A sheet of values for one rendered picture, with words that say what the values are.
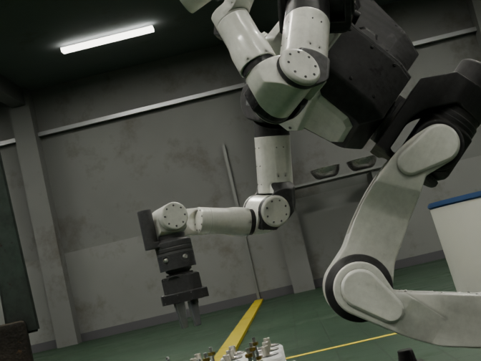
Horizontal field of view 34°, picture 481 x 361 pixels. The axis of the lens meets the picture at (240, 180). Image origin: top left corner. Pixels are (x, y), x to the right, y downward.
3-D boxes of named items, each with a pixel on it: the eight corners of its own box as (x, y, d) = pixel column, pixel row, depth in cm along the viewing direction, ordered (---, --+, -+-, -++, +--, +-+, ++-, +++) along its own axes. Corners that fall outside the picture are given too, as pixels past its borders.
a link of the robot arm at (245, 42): (205, 43, 145) (252, 127, 138) (227, 5, 137) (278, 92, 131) (250, 38, 151) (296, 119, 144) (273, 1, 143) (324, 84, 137)
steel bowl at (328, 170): (341, 177, 1099) (338, 166, 1101) (343, 173, 1057) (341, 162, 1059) (312, 183, 1100) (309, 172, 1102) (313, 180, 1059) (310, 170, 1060)
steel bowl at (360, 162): (377, 168, 1098) (374, 157, 1099) (381, 165, 1055) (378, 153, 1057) (347, 175, 1099) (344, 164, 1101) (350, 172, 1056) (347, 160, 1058)
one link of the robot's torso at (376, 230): (365, 328, 178) (462, 152, 181) (373, 336, 161) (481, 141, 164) (307, 295, 180) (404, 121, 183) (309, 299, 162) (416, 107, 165)
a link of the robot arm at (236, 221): (200, 234, 195) (271, 236, 202) (214, 236, 186) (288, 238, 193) (202, 191, 195) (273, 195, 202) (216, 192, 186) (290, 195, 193)
